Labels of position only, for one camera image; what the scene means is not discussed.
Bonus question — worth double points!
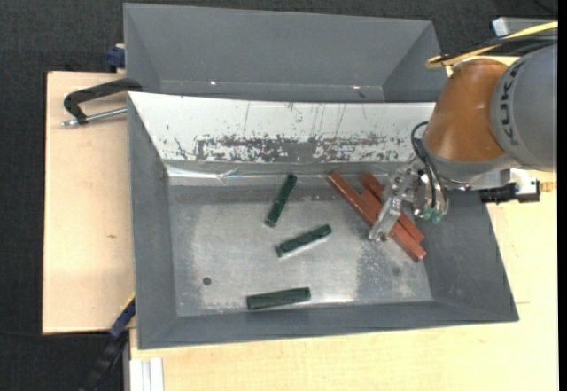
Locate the pale wood flat board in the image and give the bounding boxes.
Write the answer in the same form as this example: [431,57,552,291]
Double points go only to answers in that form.
[42,70,136,335]

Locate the grey metal bin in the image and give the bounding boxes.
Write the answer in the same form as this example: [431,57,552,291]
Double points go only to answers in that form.
[122,2,520,350]

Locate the dark green flat block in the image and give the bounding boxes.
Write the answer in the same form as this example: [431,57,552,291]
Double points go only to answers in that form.
[264,172,299,229]
[274,223,333,259]
[245,286,312,311]

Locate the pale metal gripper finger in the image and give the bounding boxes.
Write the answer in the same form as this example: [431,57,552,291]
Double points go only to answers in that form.
[368,199,393,241]
[377,201,403,244]

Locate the black cylinder on white bracket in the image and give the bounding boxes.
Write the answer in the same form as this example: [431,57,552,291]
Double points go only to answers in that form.
[478,176,542,205]

